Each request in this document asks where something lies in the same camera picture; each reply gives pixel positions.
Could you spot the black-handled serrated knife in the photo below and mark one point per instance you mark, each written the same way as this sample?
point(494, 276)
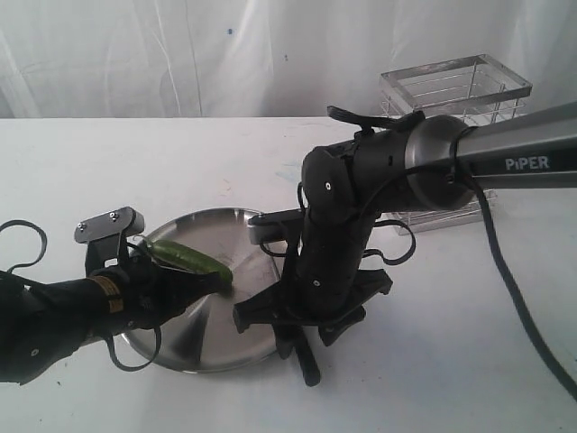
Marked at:
point(307, 362)

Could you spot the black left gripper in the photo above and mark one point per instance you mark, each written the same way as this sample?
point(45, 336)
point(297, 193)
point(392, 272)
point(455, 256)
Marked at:
point(153, 295)

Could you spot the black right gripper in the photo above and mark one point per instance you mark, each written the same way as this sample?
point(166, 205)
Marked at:
point(333, 313)

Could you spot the green chili pepper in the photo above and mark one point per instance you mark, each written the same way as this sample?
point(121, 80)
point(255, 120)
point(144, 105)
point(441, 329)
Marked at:
point(186, 258)

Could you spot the steel wire utensil holder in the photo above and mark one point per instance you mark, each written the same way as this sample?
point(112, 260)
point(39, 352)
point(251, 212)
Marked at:
point(478, 89)

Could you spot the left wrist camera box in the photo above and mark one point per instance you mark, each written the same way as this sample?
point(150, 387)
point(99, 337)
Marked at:
point(124, 221)

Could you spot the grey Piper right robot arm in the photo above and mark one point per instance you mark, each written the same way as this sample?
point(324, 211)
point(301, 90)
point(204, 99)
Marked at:
point(413, 163)

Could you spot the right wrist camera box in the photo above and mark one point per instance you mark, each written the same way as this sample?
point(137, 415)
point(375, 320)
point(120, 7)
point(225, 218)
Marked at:
point(273, 227)

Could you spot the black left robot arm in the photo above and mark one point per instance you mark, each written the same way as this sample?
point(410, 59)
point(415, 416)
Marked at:
point(44, 323)

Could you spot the round stainless steel plate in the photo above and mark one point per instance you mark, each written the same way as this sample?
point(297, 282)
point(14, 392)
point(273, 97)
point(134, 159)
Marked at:
point(204, 339)

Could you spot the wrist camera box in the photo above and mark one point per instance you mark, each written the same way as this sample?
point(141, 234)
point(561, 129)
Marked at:
point(124, 221)
point(273, 227)

